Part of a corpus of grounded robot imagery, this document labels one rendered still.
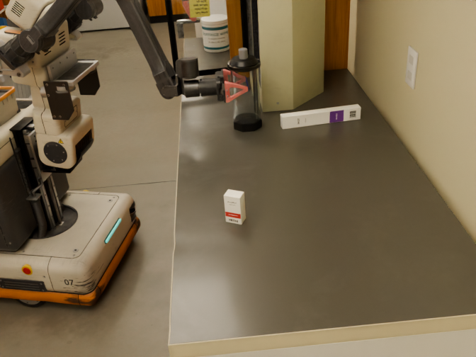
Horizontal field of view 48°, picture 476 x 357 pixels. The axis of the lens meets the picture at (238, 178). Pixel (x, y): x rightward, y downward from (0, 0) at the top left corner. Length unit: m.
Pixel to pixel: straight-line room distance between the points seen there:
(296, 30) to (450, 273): 0.99
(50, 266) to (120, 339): 0.44
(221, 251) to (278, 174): 0.37
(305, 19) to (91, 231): 1.38
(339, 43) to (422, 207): 1.04
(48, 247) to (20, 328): 0.37
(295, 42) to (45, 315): 1.65
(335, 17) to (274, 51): 0.47
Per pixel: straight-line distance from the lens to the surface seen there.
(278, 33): 1.86
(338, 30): 2.29
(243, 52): 1.74
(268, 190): 1.49
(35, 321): 2.66
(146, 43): 1.80
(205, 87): 1.76
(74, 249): 2.51
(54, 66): 2.23
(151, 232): 2.99
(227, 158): 1.65
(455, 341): 1.21
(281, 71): 1.90
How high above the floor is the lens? 1.74
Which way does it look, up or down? 31 degrees down
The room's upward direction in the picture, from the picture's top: 4 degrees counter-clockwise
